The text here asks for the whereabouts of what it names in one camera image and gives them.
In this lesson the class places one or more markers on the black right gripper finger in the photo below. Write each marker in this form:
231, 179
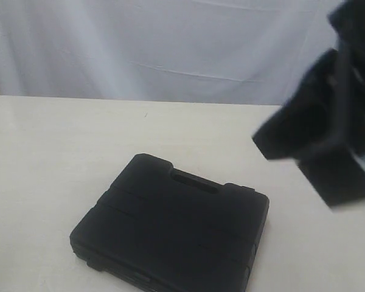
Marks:
339, 175

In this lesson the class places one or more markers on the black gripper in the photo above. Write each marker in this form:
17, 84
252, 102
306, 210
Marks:
329, 102

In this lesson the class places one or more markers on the black plastic tool case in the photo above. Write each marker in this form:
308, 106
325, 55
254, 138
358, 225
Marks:
162, 229

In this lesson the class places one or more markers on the white backdrop cloth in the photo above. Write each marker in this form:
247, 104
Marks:
246, 52

